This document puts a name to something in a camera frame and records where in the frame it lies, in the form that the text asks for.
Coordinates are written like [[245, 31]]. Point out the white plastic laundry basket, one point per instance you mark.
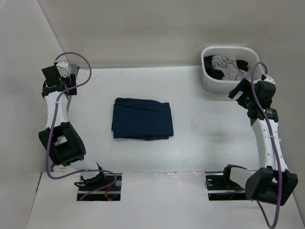
[[239, 53]]

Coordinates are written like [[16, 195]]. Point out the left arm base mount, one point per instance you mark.
[[99, 188]]

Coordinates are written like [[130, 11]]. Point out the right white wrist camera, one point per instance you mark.
[[267, 78]]

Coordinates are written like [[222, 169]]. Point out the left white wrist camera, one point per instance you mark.
[[63, 68]]

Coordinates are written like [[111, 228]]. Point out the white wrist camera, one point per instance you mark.
[[63, 68], [267, 78]]

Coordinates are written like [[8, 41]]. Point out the black crumpled garment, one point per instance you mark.
[[216, 74]]

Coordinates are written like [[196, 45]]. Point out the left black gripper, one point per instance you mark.
[[70, 79]]

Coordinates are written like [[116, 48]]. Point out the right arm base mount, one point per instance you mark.
[[220, 190]]

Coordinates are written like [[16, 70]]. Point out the dark blue denim trousers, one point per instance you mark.
[[141, 119]]

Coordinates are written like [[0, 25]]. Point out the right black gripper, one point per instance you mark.
[[245, 87]]

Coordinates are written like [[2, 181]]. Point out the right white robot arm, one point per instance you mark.
[[272, 182]]

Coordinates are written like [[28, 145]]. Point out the grey crumpled garment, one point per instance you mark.
[[233, 70]]

